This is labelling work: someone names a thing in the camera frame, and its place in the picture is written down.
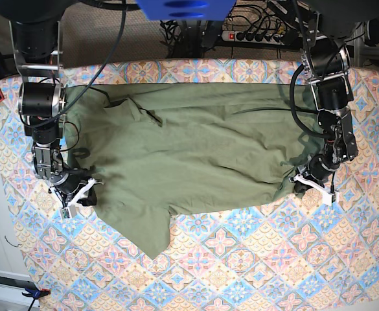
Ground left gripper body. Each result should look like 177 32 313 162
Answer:
289 154 337 195

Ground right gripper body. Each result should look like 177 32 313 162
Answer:
49 167 94 207

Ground olive green t-shirt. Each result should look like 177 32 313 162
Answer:
65 83 323 258

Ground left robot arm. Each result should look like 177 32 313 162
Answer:
290 1 379 205

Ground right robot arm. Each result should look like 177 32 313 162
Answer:
0 1 98 211

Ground patterned tile tablecloth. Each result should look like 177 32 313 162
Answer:
0 69 379 310

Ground blue orange clamp lower left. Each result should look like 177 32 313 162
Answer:
22 288 51 300

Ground black speaker top right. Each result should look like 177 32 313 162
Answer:
365 19 379 47

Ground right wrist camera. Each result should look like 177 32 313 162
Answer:
59 205 77 220

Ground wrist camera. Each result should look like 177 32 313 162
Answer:
322 191 339 206
59 205 77 220

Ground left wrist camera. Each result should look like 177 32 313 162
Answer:
322 191 339 206

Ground power strip with red switch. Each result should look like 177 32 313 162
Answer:
221 30 284 45

